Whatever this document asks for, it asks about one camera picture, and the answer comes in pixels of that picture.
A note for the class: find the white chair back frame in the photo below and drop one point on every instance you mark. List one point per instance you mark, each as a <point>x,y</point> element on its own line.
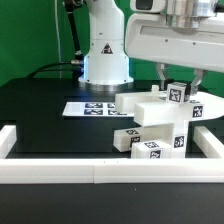
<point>202,106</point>

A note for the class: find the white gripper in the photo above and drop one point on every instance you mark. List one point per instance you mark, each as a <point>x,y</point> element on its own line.
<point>149,38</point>

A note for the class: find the white chair seat plate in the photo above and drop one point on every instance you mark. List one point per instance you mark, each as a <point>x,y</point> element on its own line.
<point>171,124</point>

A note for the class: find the black camera stand pole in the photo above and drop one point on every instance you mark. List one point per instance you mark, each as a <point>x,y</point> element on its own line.
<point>70,6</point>

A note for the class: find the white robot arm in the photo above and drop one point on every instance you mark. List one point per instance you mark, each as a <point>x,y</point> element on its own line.
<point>106,63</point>

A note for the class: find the white marker sheet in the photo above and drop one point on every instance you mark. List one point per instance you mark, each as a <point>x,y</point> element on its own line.
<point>92,109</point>

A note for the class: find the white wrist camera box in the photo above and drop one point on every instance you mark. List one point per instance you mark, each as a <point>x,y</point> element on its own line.
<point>148,6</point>

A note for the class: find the white U-shaped fence frame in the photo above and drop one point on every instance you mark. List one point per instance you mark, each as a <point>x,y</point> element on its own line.
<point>97,171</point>

